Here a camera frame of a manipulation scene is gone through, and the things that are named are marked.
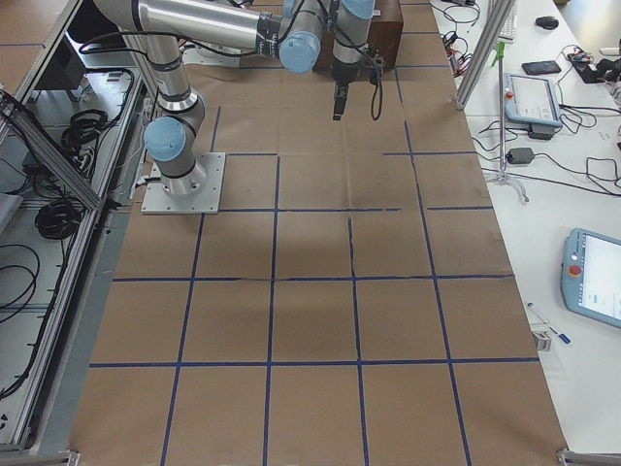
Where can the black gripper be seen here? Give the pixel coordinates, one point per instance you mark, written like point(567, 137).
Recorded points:
point(343, 74)

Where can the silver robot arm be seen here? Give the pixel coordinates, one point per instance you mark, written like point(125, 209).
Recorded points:
point(233, 32)

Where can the dark wooden drawer cabinet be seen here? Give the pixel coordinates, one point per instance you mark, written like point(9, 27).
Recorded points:
point(385, 34)

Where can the metal rod stand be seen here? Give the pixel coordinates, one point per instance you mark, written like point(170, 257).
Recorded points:
point(502, 177)

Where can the black power adapter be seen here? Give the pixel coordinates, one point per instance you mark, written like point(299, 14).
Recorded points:
point(520, 156)

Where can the far teach pendant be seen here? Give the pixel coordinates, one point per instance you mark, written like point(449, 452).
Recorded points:
point(531, 99)

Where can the teach pendant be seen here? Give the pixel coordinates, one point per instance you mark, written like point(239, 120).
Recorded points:
point(590, 276)
point(531, 99)

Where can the black phone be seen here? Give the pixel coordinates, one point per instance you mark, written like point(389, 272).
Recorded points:
point(541, 68)

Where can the black computer mouse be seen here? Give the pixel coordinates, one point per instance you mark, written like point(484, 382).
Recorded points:
point(547, 22)

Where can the near teach pendant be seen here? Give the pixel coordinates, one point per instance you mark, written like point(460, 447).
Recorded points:
point(590, 276)

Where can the blue pen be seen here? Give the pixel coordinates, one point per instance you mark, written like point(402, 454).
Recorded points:
point(561, 335)

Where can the aluminium frame post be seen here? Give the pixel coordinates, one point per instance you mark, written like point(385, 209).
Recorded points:
point(487, 41)

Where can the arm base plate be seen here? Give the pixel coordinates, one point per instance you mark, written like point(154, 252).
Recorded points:
point(197, 193)

